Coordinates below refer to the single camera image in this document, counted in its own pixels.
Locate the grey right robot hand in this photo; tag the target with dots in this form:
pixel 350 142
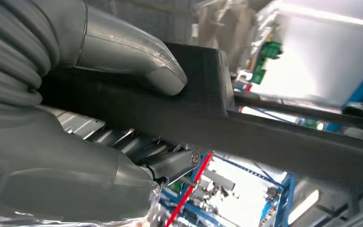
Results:
pixel 59 175

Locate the blue steel shelf rack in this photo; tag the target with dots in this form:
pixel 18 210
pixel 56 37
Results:
pixel 281 200

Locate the blue wheeled shelf rack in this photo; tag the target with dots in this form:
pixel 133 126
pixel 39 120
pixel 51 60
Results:
pixel 361 89

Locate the red barrier belt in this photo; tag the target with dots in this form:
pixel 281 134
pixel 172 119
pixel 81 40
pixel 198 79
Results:
pixel 187 191

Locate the green plastic crate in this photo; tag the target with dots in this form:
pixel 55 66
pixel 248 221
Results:
pixel 269 51

